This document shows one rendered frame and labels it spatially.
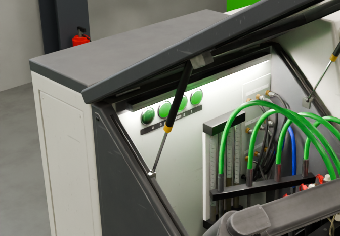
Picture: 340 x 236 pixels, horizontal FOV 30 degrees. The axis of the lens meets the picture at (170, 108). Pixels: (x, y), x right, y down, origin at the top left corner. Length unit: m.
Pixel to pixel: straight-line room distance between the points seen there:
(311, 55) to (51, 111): 0.78
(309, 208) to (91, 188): 0.76
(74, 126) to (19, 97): 3.86
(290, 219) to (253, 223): 0.10
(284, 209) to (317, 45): 0.92
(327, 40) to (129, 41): 0.58
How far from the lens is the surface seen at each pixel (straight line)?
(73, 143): 1.72
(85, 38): 5.36
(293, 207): 1.10
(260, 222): 1.01
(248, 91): 1.94
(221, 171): 1.83
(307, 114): 1.76
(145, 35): 1.92
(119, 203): 1.63
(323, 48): 1.92
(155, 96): 1.63
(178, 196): 1.87
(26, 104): 5.38
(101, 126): 1.57
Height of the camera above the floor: 2.08
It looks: 24 degrees down
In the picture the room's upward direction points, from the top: 2 degrees counter-clockwise
